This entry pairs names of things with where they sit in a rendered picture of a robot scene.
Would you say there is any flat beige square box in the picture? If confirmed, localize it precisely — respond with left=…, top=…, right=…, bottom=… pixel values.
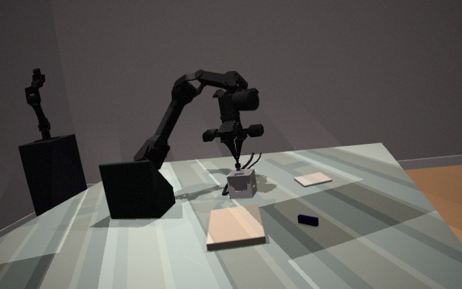
left=207, top=204, right=266, bottom=251

